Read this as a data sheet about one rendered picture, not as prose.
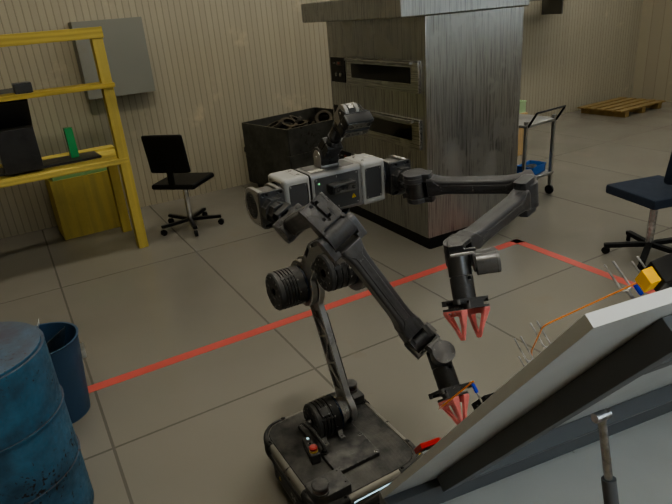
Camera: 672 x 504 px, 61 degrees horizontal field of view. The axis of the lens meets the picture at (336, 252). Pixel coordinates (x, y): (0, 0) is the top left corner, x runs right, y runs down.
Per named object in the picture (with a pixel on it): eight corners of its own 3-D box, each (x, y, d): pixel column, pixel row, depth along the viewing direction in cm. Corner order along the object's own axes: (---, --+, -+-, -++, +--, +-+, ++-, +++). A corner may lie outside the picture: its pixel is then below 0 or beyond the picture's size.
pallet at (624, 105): (621, 102, 1071) (622, 96, 1067) (667, 107, 1000) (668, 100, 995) (574, 113, 1015) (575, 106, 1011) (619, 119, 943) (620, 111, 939)
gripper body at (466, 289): (490, 302, 142) (485, 272, 143) (459, 307, 136) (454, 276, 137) (472, 305, 147) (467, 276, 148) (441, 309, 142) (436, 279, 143)
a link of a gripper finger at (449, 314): (488, 337, 139) (481, 298, 140) (466, 341, 135) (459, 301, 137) (468, 338, 145) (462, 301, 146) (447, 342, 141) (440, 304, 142)
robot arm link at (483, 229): (523, 206, 177) (521, 172, 172) (541, 208, 173) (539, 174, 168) (442, 272, 152) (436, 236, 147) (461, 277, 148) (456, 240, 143)
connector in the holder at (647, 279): (662, 279, 88) (651, 265, 89) (651, 284, 87) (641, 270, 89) (654, 288, 91) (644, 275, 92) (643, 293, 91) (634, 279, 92)
